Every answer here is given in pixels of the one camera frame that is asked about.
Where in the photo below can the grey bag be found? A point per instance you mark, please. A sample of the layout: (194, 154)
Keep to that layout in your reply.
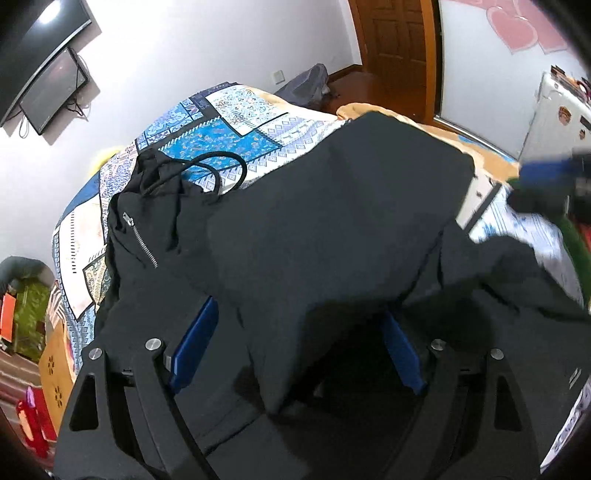
(304, 85)

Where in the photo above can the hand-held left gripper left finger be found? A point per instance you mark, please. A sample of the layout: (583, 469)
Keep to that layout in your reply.
(196, 341)

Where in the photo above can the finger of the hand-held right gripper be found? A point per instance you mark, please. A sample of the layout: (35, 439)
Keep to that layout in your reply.
(547, 171)

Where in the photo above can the wooden lap desk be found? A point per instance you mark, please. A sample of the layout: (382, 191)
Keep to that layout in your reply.
(53, 369)

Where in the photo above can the orange box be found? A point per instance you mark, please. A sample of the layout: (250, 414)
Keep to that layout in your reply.
(5, 318)

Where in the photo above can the black zip hoodie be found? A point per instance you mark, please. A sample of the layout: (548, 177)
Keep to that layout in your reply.
(323, 207)

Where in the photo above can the wooden door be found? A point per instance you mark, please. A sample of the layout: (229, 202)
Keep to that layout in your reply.
(397, 37)

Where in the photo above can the grey-green cloth bundle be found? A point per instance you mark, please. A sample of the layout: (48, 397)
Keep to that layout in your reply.
(23, 267)

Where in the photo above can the small black wall monitor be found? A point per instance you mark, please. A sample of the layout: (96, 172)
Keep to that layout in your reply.
(51, 92)

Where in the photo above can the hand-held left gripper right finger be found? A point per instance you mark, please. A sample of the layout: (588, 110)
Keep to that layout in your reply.
(401, 350)

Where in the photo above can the blue patchwork bedspread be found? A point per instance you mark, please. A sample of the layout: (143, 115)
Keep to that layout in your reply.
(221, 124)

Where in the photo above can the green cloth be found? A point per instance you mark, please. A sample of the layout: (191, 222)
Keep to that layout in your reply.
(579, 258)

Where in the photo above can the large black wall television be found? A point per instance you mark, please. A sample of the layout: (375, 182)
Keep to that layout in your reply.
(32, 55)

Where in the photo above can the white wall socket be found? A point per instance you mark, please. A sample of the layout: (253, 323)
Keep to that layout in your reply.
(278, 76)

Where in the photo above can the pink heart wall decoration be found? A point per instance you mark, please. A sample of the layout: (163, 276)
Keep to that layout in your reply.
(512, 27)

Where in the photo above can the striped cloth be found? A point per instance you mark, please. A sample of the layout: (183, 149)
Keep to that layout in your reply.
(54, 307)

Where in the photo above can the green covered table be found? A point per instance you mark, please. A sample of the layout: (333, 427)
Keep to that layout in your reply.
(32, 314)

